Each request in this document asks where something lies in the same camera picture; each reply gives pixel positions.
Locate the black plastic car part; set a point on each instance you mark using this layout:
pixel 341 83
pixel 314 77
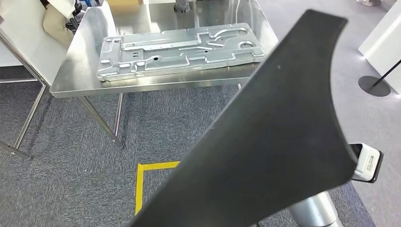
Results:
pixel 266 141

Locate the stainless steel workbench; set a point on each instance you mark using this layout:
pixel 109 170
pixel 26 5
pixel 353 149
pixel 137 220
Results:
pixel 81 62

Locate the stamped silver metal plate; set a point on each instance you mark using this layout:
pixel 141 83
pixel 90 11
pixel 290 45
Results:
pixel 175 59

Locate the black office chair base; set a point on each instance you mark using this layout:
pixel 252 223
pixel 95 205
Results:
pixel 76 9

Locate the person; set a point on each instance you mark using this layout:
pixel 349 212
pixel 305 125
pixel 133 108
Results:
pixel 58 28

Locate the stainless steel table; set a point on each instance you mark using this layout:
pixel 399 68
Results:
pixel 29 116

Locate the black stanchion base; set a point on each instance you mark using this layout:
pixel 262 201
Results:
pixel 374 86

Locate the white block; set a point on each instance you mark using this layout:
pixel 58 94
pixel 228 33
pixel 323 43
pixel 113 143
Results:
pixel 385 40

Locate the chrome stanchion base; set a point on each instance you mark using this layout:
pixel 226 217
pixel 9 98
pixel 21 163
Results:
pixel 369 2

